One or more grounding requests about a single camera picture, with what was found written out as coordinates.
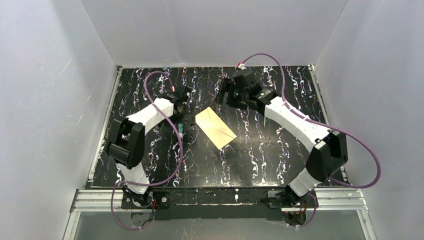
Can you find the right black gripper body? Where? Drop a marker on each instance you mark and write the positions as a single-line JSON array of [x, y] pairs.
[[230, 93]]

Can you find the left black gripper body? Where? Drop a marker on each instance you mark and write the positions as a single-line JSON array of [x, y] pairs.
[[185, 122]]

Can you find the white green glue stick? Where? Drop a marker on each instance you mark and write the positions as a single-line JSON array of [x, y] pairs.
[[180, 130]]

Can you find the white envelope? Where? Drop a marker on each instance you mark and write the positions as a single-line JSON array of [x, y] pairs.
[[214, 128]]

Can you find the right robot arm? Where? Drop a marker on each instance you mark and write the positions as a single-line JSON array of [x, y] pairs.
[[327, 148]]

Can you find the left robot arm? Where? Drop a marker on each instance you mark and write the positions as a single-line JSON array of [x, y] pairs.
[[126, 139]]

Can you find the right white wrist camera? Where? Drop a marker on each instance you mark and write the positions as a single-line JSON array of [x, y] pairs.
[[241, 66]]

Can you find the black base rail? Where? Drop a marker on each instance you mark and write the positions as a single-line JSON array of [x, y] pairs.
[[174, 203]]

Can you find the aluminium table frame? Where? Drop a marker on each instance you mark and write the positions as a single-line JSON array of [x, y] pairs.
[[328, 198]]

